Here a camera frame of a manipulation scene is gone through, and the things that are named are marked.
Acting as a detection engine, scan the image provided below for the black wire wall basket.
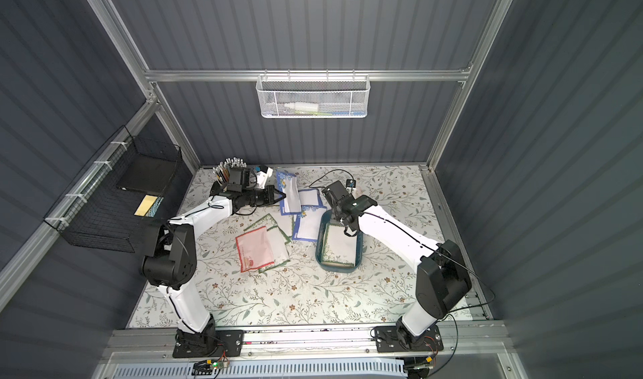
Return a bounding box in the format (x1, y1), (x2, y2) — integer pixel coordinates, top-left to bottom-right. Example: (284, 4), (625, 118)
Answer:
(45, 132), (189, 253)

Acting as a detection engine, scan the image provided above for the blue floral paper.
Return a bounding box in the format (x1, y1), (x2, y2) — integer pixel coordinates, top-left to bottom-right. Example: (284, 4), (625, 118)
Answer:
(292, 206), (327, 242)
(276, 171), (302, 216)

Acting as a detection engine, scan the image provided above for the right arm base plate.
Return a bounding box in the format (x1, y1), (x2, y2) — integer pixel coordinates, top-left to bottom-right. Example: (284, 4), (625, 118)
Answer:
(371, 325), (444, 355)

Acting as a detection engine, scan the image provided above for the blue bordered stationery paper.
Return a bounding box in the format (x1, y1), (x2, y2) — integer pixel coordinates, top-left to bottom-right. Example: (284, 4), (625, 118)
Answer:
(298, 188), (324, 210)

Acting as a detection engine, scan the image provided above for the black notebook in basket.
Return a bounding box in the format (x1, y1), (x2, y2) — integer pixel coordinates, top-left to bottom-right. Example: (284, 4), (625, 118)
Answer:
(117, 154), (177, 196)

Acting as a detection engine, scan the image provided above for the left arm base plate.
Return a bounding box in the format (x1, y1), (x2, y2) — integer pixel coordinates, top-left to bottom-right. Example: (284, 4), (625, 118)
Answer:
(172, 330), (244, 359)

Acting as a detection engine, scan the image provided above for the yellow sticky note pad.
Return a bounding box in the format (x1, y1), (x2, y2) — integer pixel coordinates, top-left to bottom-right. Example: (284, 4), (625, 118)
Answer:
(134, 195), (158, 216)

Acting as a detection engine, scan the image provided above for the red bordered stationery paper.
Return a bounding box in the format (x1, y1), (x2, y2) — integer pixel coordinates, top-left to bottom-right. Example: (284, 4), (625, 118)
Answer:
(235, 226), (275, 273)

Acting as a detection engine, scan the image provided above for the small green circuit board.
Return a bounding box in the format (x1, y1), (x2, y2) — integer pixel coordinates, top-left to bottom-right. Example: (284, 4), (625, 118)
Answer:
(191, 359), (230, 378)

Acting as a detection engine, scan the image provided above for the bundle of pencils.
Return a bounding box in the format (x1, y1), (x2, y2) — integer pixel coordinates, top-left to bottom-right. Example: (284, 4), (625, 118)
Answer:
(212, 157), (247, 184)

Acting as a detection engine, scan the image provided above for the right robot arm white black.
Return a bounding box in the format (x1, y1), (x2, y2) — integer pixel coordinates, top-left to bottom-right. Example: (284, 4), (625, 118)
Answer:
(321, 181), (472, 343)

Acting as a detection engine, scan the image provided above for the white wire mesh basket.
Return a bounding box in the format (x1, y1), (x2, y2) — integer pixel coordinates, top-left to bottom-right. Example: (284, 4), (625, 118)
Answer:
(256, 75), (371, 119)

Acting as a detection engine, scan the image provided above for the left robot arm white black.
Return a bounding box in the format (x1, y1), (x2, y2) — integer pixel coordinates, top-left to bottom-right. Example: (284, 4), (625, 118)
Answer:
(141, 165), (286, 340)

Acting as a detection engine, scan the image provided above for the teal plastic storage box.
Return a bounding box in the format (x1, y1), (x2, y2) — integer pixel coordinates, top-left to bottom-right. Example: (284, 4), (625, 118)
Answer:
(315, 211), (363, 273)

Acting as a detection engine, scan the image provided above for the green floral stationery paper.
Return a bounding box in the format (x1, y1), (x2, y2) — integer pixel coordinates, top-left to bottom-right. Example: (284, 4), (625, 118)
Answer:
(270, 211), (294, 238)

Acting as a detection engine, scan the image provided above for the white perforated cable tray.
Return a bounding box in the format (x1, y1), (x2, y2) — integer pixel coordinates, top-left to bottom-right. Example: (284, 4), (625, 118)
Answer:
(112, 357), (407, 378)

